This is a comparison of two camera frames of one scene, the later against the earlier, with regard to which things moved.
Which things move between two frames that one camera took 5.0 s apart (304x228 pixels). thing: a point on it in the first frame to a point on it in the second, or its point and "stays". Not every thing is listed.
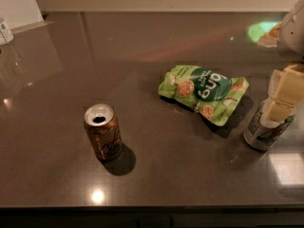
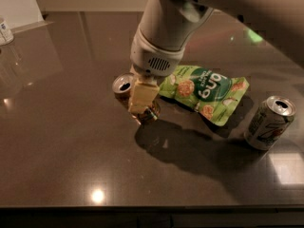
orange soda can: x=104 y=131 to x=123 y=86
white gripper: x=293 y=32 to x=151 y=58
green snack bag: x=214 y=96 stays
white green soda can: x=262 y=135 stays
